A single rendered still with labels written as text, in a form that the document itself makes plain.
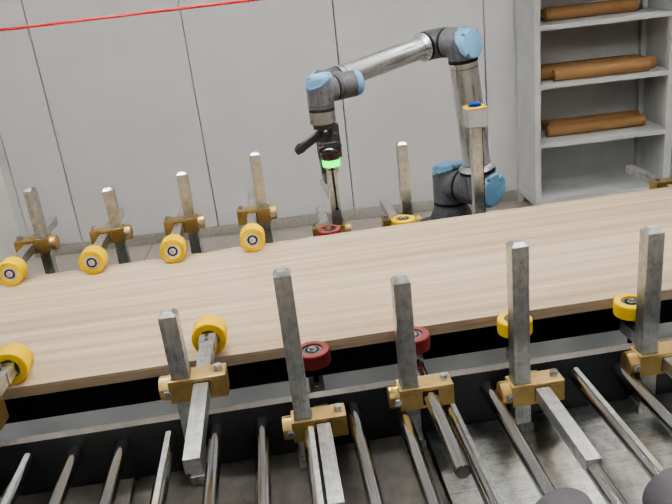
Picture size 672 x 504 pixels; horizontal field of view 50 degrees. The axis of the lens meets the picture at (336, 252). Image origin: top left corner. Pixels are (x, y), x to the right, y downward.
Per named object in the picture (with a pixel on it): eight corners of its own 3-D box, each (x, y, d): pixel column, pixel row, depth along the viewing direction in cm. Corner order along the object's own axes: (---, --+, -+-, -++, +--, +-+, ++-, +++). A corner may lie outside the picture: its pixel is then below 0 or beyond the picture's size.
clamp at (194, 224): (167, 230, 249) (164, 217, 247) (206, 225, 250) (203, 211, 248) (165, 236, 243) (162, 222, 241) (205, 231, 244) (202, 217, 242)
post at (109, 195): (133, 314, 257) (103, 186, 240) (143, 313, 257) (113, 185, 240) (131, 318, 254) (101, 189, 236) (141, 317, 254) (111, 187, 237)
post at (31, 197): (60, 316, 254) (25, 187, 237) (70, 315, 254) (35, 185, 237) (58, 320, 251) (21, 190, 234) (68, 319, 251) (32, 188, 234)
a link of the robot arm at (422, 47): (433, 24, 292) (301, 70, 259) (456, 23, 282) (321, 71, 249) (437, 52, 297) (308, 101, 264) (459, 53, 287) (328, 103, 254)
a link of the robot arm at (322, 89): (338, 71, 240) (314, 76, 234) (342, 108, 244) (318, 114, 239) (322, 70, 247) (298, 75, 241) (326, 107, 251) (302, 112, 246)
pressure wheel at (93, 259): (86, 241, 224) (111, 250, 226) (78, 262, 226) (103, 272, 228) (82, 247, 218) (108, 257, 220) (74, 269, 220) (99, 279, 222)
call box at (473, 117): (462, 127, 248) (461, 105, 245) (482, 125, 248) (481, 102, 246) (468, 131, 241) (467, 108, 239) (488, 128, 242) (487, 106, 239)
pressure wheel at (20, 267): (33, 269, 225) (14, 284, 226) (14, 251, 222) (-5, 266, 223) (28, 276, 219) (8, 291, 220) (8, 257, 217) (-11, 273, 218)
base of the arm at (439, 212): (421, 221, 325) (420, 200, 322) (453, 210, 334) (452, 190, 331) (449, 230, 310) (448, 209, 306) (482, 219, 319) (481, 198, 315)
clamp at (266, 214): (239, 221, 250) (236, 207, 249) (277, 215, 251) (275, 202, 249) (238, 226, 245) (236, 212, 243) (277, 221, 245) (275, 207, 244)
